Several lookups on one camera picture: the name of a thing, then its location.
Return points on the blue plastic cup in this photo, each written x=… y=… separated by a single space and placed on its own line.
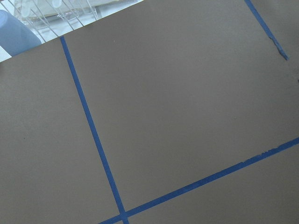
x=15 y=37

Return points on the blue tape line lengthwise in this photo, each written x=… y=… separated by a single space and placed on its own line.
x=94 y=132

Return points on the clear plastic bag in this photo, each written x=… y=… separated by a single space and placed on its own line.
x=49 y=19

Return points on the blue tape line crosswise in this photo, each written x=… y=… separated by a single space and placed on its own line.
x=211 y=178

